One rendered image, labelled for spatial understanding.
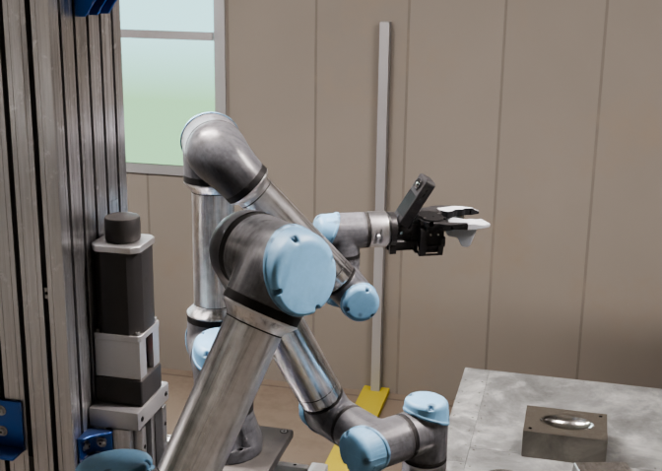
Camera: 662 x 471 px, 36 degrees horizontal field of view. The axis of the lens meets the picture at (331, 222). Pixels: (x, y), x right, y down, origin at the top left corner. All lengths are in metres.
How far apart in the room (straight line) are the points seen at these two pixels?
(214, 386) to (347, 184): 3.19
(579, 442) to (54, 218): 1.46
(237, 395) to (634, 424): 1.62
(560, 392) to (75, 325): 1.64
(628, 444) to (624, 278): 1.89
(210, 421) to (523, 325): 3.31
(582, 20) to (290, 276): 3.10
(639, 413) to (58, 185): 1.82
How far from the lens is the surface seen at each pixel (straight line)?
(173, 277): 4.95
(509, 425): 2.79
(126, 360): 1.77
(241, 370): 1.43
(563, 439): 2.61
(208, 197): 2.03
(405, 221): 2.14
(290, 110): 4.58
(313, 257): 1.42
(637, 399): 3.02
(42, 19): 1.60
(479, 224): 2.17
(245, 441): 2.05
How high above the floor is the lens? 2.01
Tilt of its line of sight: 15 degrees down
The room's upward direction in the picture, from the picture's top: 1 degrees clockwise
